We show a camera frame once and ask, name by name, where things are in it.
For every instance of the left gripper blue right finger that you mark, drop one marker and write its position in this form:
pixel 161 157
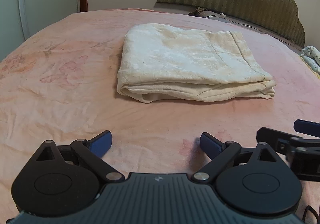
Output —
pixel 211 146

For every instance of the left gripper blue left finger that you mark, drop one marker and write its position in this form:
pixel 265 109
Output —
pixel 100 144

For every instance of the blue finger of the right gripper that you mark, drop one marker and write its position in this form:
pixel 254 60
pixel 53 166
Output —
pixel 307 127

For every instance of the cream white pants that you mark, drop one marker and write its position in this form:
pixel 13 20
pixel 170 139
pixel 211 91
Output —
pixel 161 62

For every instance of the pink bed blanket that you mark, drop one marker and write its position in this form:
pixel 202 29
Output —
pixel 61 84

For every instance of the patterned white pillow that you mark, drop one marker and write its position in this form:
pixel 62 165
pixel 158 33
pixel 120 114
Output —
pixel 311 56

